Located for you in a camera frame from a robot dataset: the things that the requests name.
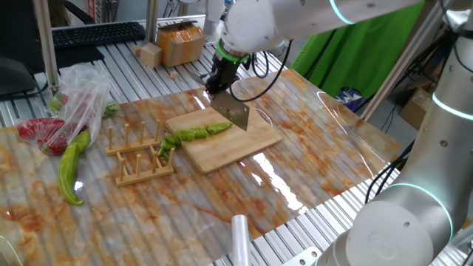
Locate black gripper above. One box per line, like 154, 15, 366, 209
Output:
204, 54, 242, 97

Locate steel cleaver knife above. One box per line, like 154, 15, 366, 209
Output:
190, 70, 251, 132

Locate long green chili pepper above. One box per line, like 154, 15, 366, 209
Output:
205, 121, 234, 135

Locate wooden cutting board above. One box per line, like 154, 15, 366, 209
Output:
165, 105, 283, 175

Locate plastic bag of peppers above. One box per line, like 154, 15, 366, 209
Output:
102, 101, 121, 119

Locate curved green chili pepper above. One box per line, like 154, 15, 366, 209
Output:
57, 129, 92, 207

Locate red chili pepper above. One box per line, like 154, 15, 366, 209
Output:
36, 124, 89, 156
16, 117, 67, 141

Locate large wooden block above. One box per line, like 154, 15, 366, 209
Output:
139, 42, 163, 69

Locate wooden peg rack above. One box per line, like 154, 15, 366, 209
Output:
105, 120, 175, 188

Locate blue patterned cloth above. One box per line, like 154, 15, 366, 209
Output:
334, 86, 365, 112

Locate black keyboard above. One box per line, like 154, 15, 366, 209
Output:
51, 21, 147, 50

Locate green cloth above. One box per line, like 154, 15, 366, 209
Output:
290, 1, 426, 99

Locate clear plastic bag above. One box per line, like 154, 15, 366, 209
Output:
14, 61, 121, 156

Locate marble pattern plastic mat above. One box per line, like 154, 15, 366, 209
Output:
0, 69, 402, 266

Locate white plastic film roll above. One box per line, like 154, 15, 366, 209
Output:
231, 214, 252, 266

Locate chopped green pepper pieces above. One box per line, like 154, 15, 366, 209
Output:
47, 91, 64, 114

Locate brown cardboard box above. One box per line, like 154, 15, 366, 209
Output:
398, 86, 433, 131

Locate black computer monitor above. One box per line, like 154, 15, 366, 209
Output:
0, 0, 49, 98

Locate black camera cable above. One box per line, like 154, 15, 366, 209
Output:
228, 38, 295, 103

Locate aluminium frame post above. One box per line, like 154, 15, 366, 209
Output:
144, 0, 160, 45
360, 0, 450, 123
32, 0, 61, 92

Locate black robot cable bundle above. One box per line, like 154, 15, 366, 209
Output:
364, 140, 415, 204

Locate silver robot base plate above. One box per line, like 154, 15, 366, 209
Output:
280, 246, 322, 266

